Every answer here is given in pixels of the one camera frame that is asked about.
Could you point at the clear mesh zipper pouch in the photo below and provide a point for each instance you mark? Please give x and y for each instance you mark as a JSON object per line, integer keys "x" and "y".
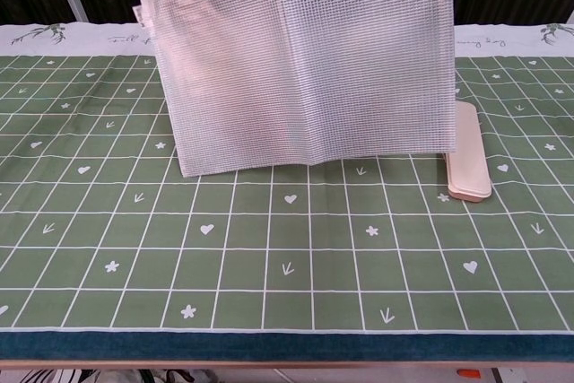
{"x": 305, "y": 64}

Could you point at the green grid tablecloth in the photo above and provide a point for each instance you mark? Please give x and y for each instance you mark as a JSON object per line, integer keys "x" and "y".
{"x": 269, "y": 244}

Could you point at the cream oblong pencil case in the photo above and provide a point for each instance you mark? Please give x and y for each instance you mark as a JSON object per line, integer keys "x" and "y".
{"x": 468, "y": 167}

